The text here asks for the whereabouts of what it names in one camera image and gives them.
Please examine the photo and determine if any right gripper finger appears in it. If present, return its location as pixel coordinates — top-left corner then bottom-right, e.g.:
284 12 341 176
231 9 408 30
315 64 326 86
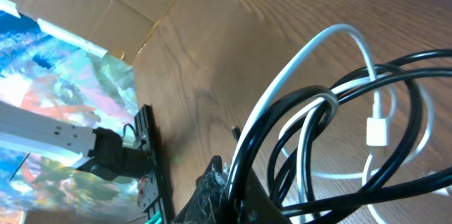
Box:
172 155 247 224

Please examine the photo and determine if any black usb cable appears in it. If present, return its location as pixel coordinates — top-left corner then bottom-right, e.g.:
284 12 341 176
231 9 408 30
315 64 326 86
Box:
218 49 452 224

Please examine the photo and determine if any white usb cable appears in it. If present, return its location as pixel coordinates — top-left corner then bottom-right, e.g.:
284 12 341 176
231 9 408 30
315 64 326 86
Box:
231 23 452 224

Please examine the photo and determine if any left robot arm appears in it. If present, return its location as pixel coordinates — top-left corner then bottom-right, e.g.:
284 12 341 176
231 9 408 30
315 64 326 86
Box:
1 102 153 181

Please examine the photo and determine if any cardboard box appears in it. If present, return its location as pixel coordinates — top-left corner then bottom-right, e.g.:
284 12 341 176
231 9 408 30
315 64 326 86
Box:
7 0 176 64

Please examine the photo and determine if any colourful patterned cloth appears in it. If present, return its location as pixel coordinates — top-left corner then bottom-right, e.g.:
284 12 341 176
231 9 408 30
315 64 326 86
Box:
1 13 138 223

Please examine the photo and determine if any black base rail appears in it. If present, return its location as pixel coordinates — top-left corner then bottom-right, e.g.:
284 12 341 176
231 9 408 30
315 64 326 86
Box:
135 105 175 224

